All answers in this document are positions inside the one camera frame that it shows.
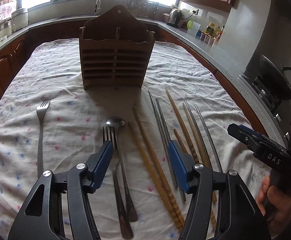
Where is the short brown wooden chopstick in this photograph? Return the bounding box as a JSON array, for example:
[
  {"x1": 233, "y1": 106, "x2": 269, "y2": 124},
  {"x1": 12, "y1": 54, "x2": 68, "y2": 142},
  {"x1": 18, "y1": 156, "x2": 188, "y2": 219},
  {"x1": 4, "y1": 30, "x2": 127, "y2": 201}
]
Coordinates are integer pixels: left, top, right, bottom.
[{"x1": 173, "y1": 128, "x2": 216, "y2": 229}]

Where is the curved steel chopstick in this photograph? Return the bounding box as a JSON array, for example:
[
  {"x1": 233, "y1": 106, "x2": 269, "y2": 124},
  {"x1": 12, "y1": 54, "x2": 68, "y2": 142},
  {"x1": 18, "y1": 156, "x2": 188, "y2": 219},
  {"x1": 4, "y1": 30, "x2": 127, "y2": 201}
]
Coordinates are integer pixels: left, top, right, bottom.
[
  {"x1": 194, "y1": 105, "x2": 223, "y2": 173},
  {"x1": 183, "y1": 99, "x2": 214, "y2": 172}
]

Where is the tan wooden chopstick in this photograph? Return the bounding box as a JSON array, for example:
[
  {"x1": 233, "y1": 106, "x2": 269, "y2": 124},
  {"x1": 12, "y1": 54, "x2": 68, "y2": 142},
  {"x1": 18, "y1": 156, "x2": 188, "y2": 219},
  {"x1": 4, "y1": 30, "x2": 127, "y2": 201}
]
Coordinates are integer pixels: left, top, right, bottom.
[{"x1": 182, "y1": 102, "x2": 218, "y2": 204}]

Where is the brown carved wooden chopstick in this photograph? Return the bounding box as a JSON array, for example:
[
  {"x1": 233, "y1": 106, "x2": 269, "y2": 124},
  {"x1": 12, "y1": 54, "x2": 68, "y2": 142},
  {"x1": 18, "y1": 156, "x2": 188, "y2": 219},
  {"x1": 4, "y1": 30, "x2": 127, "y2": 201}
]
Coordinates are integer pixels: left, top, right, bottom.
[{"x1": 165, "y1": 89, "x2": 199, "y2": 163}]

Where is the steel spoon wooden handle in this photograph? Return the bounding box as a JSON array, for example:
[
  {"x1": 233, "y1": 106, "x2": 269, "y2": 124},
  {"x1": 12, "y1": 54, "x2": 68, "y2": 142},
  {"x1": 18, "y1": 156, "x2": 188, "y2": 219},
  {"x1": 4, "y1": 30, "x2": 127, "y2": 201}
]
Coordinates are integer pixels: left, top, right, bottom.
[{"x1": 105, "y1": 116, "x2": 138, "y2": 222}]

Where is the right hand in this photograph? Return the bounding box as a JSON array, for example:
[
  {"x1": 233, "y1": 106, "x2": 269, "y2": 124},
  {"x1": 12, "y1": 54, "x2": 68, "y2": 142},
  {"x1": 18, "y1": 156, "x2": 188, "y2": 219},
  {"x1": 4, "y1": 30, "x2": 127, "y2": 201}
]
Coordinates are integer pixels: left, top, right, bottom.
[{"x1": 256, "y1": 175, "x2": 291, "y2": 237}]

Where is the gas stove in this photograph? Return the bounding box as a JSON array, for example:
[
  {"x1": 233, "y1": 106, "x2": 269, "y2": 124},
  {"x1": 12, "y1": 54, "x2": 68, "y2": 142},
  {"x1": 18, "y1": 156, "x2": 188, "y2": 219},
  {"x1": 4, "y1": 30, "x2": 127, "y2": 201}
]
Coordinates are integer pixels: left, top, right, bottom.
[{"x1": 238, "y1": 74, "x2": 291, "y2": 146}]

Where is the black wok with lid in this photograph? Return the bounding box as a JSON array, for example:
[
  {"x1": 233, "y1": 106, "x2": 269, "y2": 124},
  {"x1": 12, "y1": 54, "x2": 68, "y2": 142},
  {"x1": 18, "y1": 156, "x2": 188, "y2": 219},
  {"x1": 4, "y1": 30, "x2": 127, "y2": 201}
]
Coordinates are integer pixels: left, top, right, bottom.
[{"x1": 259, "y1": 55, "x2": 291, "y2": 101}]

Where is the white floral tablecloth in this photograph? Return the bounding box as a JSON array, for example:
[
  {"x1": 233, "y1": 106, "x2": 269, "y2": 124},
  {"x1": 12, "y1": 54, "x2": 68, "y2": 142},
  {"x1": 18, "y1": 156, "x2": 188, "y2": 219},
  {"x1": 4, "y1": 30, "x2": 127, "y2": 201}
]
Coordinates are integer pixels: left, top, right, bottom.
[{"x1": 0, "y1": 39, "x2": 270, "y2": 239}]

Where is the lone steel fork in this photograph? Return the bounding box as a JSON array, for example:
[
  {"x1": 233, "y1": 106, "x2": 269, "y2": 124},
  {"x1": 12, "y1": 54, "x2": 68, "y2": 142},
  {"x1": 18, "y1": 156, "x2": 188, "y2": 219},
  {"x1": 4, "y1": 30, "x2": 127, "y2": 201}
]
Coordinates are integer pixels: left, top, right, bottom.
[{"x1": 37, "y1": 101, "x2": 50, "y2": 178}]

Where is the spice jar set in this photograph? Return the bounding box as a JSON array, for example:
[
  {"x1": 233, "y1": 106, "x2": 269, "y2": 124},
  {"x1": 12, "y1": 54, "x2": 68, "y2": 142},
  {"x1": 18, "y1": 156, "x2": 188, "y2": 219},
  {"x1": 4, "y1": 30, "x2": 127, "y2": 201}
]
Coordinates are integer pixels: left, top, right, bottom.
[{"x1": 200, "y1": 32, "x2": 218, "y2": 47}]

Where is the yellow oil bottle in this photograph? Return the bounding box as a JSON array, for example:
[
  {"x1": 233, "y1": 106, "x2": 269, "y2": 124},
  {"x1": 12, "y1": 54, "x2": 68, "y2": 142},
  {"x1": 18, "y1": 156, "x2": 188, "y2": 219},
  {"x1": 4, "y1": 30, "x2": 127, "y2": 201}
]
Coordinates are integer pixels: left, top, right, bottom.
[{"x1": 206, "y1": 22, "x2": 214, "y2": 36}]

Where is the green white pitcher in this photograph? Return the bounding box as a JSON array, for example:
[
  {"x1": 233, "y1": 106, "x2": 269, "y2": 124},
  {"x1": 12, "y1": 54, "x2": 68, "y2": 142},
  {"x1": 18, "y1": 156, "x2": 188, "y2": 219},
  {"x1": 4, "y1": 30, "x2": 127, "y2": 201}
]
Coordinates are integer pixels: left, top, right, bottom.
[{"x1": 187, "y1": 20, "x2": 201, "y2": 36}]

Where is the steel electric kettle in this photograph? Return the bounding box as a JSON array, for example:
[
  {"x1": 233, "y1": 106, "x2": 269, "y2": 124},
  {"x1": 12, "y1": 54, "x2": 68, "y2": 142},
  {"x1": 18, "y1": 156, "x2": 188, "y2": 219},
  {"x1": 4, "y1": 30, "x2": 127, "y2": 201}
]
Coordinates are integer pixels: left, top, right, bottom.
[{"x1": 167, "y1": 9, "x2": 182, "y2": 28}]

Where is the wooden utensil holder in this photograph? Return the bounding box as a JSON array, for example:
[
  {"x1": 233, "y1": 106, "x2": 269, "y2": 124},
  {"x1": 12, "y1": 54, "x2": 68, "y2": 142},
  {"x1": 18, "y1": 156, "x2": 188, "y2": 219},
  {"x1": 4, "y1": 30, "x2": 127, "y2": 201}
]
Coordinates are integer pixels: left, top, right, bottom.
[{"x1": 79, "y1": 5, "x2": 156, "y2": 89}]

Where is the dish drying rack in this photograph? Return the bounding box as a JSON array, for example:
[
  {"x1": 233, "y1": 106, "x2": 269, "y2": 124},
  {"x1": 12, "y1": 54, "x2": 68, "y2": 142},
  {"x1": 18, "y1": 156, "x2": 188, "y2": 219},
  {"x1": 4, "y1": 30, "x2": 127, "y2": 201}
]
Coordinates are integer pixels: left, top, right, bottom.
[{"x1": 127, "y1": 0, "x2": 159, "y2": 17}]

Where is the small white blender appliance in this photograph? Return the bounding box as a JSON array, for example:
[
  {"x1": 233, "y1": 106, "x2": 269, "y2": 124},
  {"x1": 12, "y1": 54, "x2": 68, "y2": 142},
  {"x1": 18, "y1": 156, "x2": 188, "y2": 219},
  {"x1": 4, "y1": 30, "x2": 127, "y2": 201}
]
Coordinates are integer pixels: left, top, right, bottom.
[{"x1": 0, "y1": 20, "x2": 12, "y2": 38}]

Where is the white pot cooker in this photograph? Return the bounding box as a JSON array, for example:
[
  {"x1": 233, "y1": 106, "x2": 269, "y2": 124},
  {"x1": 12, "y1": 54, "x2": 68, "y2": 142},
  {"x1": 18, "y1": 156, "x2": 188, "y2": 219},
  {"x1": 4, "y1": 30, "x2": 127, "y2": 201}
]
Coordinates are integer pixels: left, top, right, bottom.
[{"x1": 11, "y1": 8, "x2": 28, "y2": 32}]

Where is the sink faucet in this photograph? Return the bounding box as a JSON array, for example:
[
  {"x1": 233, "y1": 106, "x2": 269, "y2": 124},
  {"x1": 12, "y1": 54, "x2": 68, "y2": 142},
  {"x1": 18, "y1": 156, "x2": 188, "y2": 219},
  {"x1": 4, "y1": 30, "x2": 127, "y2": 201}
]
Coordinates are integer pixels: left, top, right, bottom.
[{"x1": 94, "y1": 0, "x2": 101, "y2": 15}]

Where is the steel fork wooden handle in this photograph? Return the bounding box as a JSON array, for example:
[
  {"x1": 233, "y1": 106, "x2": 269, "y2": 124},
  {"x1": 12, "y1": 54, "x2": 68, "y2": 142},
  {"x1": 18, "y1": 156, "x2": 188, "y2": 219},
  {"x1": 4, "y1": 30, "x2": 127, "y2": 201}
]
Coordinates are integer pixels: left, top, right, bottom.
[{"x1": 103, "y1": 126, "x2": 134, "y2": 239}]

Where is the wall power socket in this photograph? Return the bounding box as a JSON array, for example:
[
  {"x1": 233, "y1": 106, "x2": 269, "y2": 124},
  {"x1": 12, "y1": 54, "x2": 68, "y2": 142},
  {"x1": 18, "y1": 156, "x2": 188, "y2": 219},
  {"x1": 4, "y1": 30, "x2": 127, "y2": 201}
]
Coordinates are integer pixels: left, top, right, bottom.
[{"x1": 189, "y1": 8, "x2": 199, "y2": 15}]

